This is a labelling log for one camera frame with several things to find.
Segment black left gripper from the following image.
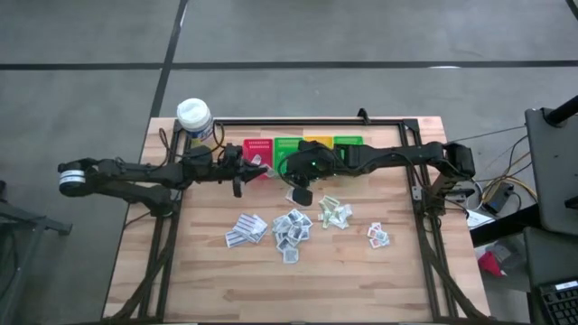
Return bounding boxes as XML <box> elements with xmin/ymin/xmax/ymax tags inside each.
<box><xmin>219</xmin><ymin>143</ymin><xmax>269</xmax><ymax>200</ymax></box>

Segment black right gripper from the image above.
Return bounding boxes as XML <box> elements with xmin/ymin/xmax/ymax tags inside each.
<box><xmin>283</xmin><ymin>140</ymin><xmax>345</xmax><ymax>208</ymax></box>

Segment red plastic basket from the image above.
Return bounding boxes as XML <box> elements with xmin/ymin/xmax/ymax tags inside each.
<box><xmin>242</xmin><ymin>137</ymin><xmax>275</xmax><ymax>181</ymax></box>

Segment yellow plastic basket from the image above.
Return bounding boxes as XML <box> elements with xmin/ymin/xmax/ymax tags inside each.
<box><xmin>303</xmin><ymin>135</ymin><xmax>335</xmax><ymax>151</ymax></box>

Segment green plastic basket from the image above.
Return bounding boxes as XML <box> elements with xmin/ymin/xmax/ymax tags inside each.
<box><xmin>332</xmin><ymin>135</ymin><xmax>365</xmax><ymax>162</ymax></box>
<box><xmin>274</xmin><ymin>136</ymin><xmax>304</xmax><ymax>176</ymax></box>

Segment pile of red-striped packets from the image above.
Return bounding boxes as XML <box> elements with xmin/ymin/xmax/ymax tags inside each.
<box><xmin>233</xmin><ymin>212</ymin><xmax>258</xmax><ymax>236</ymax></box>

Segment Lysol wipes canister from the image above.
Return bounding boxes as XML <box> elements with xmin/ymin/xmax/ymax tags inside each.
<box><xmin>175</xmin><ymin>97</ymin><xmax>215</xmax><ymax>143</ymax></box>

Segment white paper sheet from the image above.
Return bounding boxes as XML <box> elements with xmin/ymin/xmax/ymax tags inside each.
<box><xmin>466</xmin><ymin>209</ymin><xmax>497</xmax><ymax>230</ymax></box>

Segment black power box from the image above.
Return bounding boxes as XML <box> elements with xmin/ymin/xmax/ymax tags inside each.
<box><xmin>480</xmin><ymin>181</ymin><xmax>516</xmax><ymax>216</ymax></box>

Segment black beam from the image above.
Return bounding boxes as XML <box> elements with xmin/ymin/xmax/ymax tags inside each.
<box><xmin>469</xmin><ymin>205</ymin><xmax>541</xmax><ymax>247</ymax></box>

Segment red bag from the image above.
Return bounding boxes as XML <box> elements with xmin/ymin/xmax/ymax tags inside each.
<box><xmin>477</xmin><ymin>250</ymin><xmax>506</xmax><ymax>278</ymax></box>

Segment black equipment stand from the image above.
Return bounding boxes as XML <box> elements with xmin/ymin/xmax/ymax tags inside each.
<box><xmin>0</xmin><ymin>180</ymin><xmax>73</xmax><ymax>325</ymax></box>

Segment black pole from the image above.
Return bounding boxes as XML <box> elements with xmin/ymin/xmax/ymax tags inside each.
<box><xmin>544</xmin><ymin>94</ymin><xmax>578</xmax><ymax>127</ymax></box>

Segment black keyboard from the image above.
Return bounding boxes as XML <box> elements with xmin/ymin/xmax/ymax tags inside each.
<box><xmin>536</xmin><ymin>278</ymin><xmax>578</xmax><ymax>325</ymax></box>

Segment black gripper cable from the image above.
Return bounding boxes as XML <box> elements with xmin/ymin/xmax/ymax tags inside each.
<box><xmin>275</xmin><ymin>152</ymin><xmax>302</xmax><ymax>190</ymax></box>

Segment thin grey cable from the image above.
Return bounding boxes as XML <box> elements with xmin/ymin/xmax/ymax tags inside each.
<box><xmin>446</xmin><ymin>125</ymin><xmax>527</xmax><ymax>145</ymax></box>

